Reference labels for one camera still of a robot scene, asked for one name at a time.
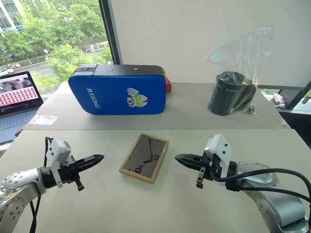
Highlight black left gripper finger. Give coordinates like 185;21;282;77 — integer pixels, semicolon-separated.
75;153;105;166
77;160;104;171

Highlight black item in plastic bag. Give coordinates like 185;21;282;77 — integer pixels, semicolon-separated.
202;25;276;117

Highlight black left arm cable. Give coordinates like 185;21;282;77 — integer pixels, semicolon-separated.
29;136;54;233

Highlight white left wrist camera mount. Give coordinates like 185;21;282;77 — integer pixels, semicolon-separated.
45;137;72;189

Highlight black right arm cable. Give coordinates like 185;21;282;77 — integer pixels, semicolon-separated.
210;168;311;207

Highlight white building outside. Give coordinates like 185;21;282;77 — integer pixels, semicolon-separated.
0;0;26;33

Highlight blue cartoon kick pad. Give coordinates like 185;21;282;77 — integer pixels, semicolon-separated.
68;64;171;116

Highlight grey open laptop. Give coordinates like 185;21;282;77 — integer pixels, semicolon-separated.
0;70;45;144

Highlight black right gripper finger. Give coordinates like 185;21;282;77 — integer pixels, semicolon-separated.
174;153;203;163
175;157;202;170

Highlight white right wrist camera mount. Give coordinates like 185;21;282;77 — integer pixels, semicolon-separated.
203;133;233;187

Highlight pink folded umbrella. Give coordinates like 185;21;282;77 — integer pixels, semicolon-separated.
272;92;288;109

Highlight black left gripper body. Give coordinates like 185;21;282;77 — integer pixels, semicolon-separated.
57;155;85;192

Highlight black cylinder container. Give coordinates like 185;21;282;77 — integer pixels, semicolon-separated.
208;71;257;117

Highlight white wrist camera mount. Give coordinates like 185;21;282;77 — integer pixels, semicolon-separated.
203;133;233;187
45;137;72;189

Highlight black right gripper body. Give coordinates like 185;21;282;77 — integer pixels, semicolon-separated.
195;150;221;189

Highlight red box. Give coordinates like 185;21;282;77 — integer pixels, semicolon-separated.
165;75;173;94

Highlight wooden framed board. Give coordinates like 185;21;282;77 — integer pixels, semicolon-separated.
119;133;170;185

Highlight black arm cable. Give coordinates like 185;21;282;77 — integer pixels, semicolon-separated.
210;168;311;207
29;136;54;233

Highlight black window pillar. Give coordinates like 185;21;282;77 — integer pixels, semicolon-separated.
98;0;123;66

